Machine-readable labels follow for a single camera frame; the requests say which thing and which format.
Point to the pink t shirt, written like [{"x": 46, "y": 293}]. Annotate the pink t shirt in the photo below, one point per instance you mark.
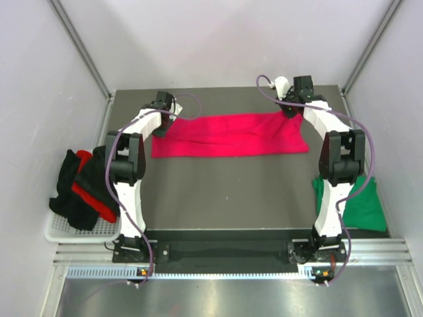
[{"x": 235, "y": 135}]

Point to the green folded t shirt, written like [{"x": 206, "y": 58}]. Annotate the green folded t shirt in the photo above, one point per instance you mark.
[{"x": 362, "y": 212}]

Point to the aluminium front rail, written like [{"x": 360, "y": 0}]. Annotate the aluminium front rail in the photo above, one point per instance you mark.
[{"x": 361, "y": 252}]

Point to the white plastic basket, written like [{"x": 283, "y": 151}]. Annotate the white plastic basket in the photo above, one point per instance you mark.
[{"x": 58, "y": 230}]

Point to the left aluminium frame post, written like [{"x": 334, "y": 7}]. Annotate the left aluminium frame post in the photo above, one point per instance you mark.
[{"x": 71, "y": 31}]

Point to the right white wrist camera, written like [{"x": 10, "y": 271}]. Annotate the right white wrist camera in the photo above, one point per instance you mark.
[{"x": 281, "y": 85}]

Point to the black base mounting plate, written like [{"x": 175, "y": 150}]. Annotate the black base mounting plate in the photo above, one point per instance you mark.
[{"x": 278, "y": 245}]

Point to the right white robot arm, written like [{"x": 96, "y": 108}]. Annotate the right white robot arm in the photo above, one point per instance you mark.
[{"x": 342, "y": 154}]

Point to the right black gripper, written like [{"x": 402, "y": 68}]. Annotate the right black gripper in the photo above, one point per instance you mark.
[{"x": 289, "y": 114}]

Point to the black t shirt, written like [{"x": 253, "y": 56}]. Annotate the black t shirt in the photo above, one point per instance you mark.
[{"x": 67, "y": 203}]

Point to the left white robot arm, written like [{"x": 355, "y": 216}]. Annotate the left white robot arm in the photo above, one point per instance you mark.
[{"x": 125, "y": 158}]

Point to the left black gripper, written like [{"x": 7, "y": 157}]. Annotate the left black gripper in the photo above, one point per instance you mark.
[{"x": 159, "y": 133}]

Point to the right aluminium frame post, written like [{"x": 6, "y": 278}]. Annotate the right aluminium frame post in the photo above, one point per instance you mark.
[{"x": 370, "y": 47}]

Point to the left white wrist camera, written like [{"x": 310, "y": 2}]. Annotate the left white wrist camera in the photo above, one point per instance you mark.
[{"x": 176, "y": 109}]

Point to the aluminium frame post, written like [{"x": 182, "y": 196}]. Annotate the aluminium frame post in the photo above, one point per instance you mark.
[
  {"x": 71, "y": 31},
  {"x": 370, "y": 47}
]

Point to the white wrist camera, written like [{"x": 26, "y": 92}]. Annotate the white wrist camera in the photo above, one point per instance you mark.
[
  {"x": 176, "y": 109},
  {"x": 281, "y": 85}
]

